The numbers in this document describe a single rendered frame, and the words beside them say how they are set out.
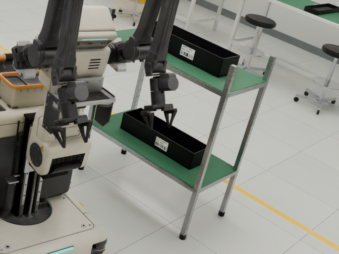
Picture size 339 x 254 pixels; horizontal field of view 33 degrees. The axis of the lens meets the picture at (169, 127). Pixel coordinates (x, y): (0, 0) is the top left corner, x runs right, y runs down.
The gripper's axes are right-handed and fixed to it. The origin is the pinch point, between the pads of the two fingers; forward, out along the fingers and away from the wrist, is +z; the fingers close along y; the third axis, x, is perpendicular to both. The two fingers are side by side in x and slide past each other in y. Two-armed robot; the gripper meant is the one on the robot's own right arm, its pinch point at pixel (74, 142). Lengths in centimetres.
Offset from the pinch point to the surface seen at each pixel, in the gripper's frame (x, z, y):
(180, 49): 56, -31, 124
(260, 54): 194, -24, 403
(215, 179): 53, 46, 134
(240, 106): 167, 22, 319
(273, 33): 288, -52, 578
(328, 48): 114, -19, 401
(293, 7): 164, -68, 432
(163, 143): 81, 22, 124
